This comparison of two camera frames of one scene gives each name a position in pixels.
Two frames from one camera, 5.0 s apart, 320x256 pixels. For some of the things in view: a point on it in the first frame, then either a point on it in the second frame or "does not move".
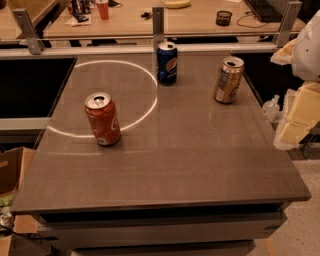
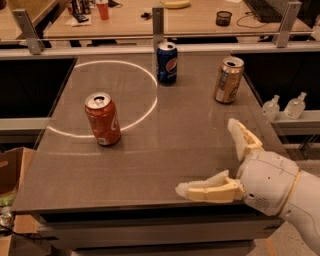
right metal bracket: (288, 23) does not move
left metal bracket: (34, 42) does not move
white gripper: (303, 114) -> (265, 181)
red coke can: (102, 114) does not move
